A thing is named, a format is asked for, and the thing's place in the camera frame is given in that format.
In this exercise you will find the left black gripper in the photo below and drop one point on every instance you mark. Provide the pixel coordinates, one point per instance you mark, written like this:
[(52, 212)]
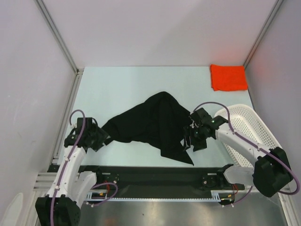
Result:
[(102, 135)]

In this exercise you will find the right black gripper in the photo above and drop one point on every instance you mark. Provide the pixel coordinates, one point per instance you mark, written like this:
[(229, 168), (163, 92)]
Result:
[(192, 138)]

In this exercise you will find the black t-shirt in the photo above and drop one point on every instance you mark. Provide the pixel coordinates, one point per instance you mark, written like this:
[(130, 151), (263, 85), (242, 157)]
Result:
[(158, 121)]

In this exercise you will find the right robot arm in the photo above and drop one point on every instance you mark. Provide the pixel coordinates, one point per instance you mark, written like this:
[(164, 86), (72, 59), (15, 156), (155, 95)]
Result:
[(269, 169)]

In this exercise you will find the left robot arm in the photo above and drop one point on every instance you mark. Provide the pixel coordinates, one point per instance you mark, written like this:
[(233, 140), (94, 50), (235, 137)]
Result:
[(61, 205)]

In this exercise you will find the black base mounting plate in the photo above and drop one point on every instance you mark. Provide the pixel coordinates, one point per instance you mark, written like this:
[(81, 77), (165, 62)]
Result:
[(161, 182)]

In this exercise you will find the white perforated plastic basket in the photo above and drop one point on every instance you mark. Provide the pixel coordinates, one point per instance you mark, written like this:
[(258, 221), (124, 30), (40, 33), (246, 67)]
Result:
[(248, 122)]

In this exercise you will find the folded orange t-shirt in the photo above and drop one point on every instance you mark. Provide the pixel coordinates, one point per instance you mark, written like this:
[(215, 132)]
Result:
[(228, 78)]

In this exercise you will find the aluminium frame rail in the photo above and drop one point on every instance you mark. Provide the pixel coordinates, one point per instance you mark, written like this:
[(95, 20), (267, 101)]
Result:
[(44, 181)]

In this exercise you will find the white slotted cable duct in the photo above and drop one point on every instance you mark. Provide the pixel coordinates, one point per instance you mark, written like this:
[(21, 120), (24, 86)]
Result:
[(213, 197)]

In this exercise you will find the left aluminium corner post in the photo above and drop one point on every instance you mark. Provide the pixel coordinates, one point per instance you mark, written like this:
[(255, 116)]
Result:
[(56, 33)]

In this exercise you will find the aluminium corner post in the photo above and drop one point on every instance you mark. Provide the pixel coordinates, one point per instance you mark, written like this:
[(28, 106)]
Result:
[(56, 33), (263, 31)]

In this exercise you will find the right aluminium corner post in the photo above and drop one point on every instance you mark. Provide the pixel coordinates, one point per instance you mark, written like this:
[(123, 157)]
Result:
[(263, 31)]

